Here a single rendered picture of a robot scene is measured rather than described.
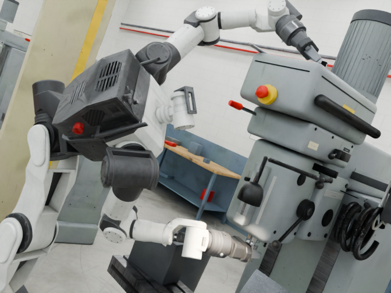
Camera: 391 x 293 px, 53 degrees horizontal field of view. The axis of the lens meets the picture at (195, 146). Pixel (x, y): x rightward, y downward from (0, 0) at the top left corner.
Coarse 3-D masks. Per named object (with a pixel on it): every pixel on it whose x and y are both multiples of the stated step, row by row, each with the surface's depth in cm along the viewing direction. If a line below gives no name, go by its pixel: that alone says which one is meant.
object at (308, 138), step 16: (272, 112) 128; (256, 128) 131; (272, 128) 127; (288, 128) 123; (304, 128) 119; (320, 128) 121; (288, 144) 122; (304, 144) 118; (320, 144) 124; (336, 144) 131; (352, 144) 139; (336, 160) 134
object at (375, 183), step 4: (352, 172) 148; (356, 172) 147; (352, 176) 147; (356, 176) 146; (360, 176) 145; (364, 176) 144; (356, 180) 146; (360, 180) 145; (364, 180) 144; (368, 180) 143; (372, 180) 142; (376, 180) 141; (368, 184) 142; (372, 184) 141; (376, 184) 140; (380, 184) 140; (384, 184) 139; (388, 184) 138; (376, 188) 140; (380, 188) 139; (384, 188) 138
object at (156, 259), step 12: (132, 252) 174; (144, 252) 170; (156, 252) 166; (168, 252) 163; (180, 252) 165; (144, 264) 169; (156, 264) 165; (168, 264) 162; (180, 264) 168; (156, 276) 164; (168, 276) 164
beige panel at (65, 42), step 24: (48, 0) 232; (72, 0) 240; (96, 0) 250; (48, 24) 236; (72, 24) 245; (96, 24) 255; (48, 48) 240; (72, 48) 250; (96, 48) 260; (24, 72) 235; (48, 72) 245; (72, 72) 255; (24, 96) 240; (24, 120) 244; (0, 144) 239; (24, 144) 249; (0, 168) 244; (24, 168) 254; (48, 168) 264; (0, 192) 248; (0, 216) 253; (24, 288) 276
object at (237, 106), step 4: (232, 100) 123; (228, 104) 124; (232, 104) 123; (236, 104) 124; (240, 104) 125; (236, 108) 125; (240, 108) 126; (244, 108) 128; (248, 112) 130; (252, 112) 131; (256, 112) 133
